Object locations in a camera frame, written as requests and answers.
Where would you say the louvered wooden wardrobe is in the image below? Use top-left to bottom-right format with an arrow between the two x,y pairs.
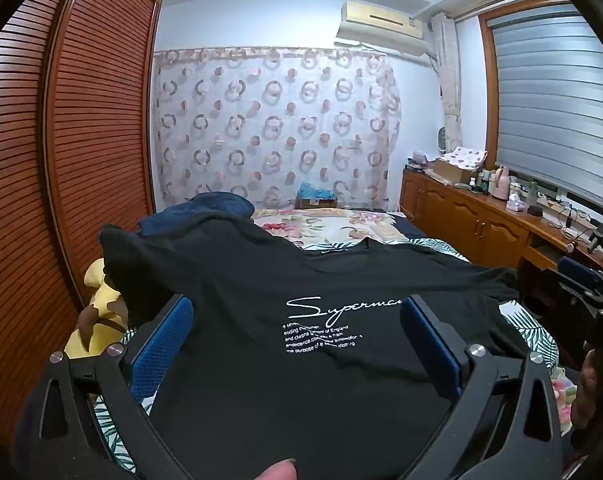
0,0 -> 164,441

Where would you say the pink thermos jug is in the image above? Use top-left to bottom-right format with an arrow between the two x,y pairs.
492,166 -> 512,198

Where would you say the navy blue garment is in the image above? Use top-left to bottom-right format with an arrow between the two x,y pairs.
138,192 -> 254,236

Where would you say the person's left hand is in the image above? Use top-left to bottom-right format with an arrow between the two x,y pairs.
258,459 -> 298,480

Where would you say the navy bed sheet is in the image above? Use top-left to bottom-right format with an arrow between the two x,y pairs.
386,212 -> 427,241

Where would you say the floral blanket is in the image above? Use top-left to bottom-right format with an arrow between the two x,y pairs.
251,207 -> 412,251

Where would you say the open cardboard box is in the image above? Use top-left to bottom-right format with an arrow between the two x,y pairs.
434,157 -> 477,184

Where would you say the black printed t-shirt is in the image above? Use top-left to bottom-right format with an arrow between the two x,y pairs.
98,217 -> 532,480

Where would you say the green leaf-print sheet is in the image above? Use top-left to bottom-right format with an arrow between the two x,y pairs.
88,237 -> 565,466

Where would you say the white floral cloth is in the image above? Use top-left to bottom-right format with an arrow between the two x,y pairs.
440,146 -> 488,171

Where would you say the person's right hand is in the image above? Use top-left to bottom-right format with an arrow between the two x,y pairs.
571,347 -> 603,431

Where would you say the grey window blind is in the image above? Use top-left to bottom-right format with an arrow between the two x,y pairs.
491,2 -> 603,196

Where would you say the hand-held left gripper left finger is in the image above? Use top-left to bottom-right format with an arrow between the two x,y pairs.
14,294 -> 194,480

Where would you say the black cable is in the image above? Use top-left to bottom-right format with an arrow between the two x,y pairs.
549,205 -> 589,233

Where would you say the blue plastic bag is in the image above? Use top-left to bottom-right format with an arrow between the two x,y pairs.
298,182 -> 335,201

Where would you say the wooden sideboard cabinet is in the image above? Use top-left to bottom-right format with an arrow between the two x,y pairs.
400,167 -> 603,281

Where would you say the yellow plush toy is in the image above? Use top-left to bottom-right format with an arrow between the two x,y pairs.
64,257 -> 129,361

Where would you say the cream wall air conditioner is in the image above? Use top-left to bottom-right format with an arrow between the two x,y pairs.
335,0 -> 429,56

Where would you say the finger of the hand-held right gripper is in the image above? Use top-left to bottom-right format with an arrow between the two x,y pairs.
520,270 -> 602,318
557,256 -> 603,297

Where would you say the beige patterned window curtain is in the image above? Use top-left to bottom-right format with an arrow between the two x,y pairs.
429,12 -> 465,153

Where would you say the group of small bottles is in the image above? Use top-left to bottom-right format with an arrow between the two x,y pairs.
469,170 -> 495,195

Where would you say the sheer circle-print curtain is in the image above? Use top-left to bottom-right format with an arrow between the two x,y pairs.
151,46 -> 402,211

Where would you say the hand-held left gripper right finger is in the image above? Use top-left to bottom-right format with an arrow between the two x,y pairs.
400,294 -> 565,480

